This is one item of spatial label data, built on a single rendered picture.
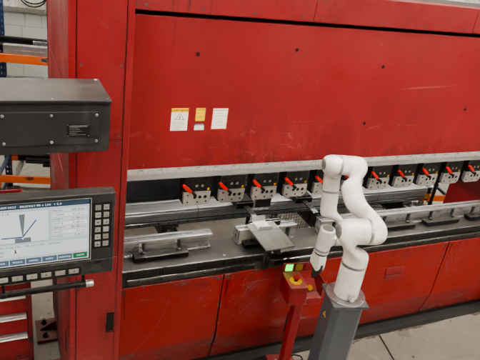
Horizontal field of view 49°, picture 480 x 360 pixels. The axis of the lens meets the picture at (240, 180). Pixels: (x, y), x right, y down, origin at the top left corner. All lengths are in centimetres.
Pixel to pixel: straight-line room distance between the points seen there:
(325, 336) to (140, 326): 102
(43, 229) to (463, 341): 328
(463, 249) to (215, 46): 245
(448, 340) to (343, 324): 179
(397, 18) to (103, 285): 202
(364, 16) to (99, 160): 150
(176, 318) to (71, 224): 125
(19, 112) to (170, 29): 87
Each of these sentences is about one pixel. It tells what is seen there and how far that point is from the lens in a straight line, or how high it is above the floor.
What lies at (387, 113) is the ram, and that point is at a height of 168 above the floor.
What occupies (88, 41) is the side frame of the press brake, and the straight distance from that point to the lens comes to 217.
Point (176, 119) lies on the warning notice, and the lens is 258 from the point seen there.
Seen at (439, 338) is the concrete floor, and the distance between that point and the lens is 436.
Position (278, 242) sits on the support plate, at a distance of 295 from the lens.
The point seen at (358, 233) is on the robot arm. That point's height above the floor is 139.
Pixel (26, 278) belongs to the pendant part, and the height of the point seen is 126.
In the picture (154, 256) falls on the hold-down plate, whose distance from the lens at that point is 288.
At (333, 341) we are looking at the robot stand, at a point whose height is 78.
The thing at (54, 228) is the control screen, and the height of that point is 147.
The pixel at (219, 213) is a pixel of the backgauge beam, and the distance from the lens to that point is 326.
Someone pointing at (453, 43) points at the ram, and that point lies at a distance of 335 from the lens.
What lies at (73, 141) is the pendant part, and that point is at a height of 180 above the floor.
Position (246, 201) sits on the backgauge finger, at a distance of 324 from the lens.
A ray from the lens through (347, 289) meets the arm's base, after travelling 259.
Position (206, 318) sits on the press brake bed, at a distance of 320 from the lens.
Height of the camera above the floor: 255
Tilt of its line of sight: 26 degrees down
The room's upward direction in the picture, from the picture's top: 9 degrees clockwise
